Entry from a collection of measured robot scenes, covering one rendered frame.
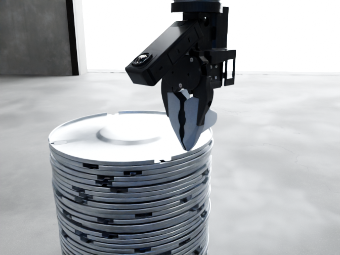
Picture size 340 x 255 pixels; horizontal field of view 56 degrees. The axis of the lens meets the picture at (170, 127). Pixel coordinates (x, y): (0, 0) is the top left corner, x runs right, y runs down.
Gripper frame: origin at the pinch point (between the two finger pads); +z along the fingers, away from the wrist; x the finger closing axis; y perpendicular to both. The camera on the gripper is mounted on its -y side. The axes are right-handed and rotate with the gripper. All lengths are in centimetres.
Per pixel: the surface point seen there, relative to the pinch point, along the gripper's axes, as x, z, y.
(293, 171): 17, 37, 80
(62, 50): 326, 9, 140
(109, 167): 4.5, 2.0, -10.5
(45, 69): 344, 31, 125
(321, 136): 27, 37, 130
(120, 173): 3.4, 2.9, -9.4
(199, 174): -0.7, 5.8, 2.9
